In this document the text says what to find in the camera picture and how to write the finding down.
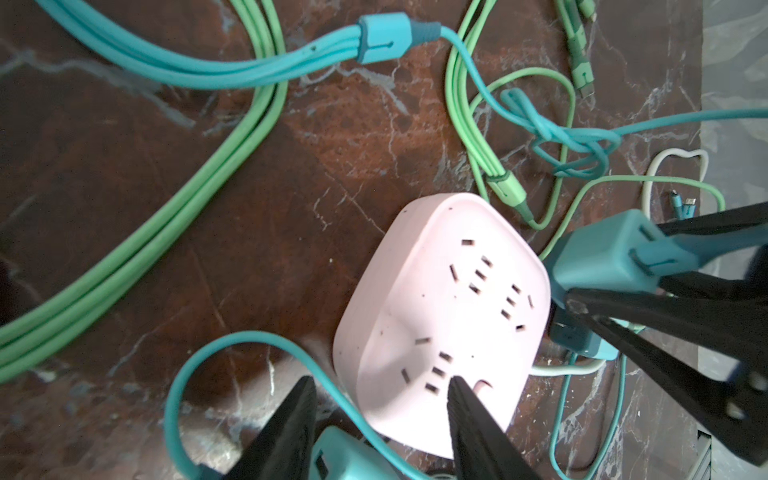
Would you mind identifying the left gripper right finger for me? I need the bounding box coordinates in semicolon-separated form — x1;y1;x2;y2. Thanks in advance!
447;376;539;480

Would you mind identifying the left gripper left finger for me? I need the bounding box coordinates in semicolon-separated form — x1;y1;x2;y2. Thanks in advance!
223;376;317;480

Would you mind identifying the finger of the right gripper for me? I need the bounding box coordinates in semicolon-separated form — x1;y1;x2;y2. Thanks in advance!
565;289;767;465
656;202;767;277

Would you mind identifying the pink power strip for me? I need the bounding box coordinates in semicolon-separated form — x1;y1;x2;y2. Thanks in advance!
333;193;551;458

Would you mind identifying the green cable bundle right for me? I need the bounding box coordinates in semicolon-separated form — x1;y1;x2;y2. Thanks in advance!
443;0;727;262

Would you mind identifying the green cable bundle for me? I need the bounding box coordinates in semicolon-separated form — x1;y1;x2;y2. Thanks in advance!
443;0;727;262
0;0;289;385

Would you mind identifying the green cable bundle left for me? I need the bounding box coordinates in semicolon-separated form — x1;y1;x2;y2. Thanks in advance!
0;0;289;385

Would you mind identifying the teal multi-head cable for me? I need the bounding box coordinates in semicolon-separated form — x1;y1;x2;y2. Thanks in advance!
35;0;768;181

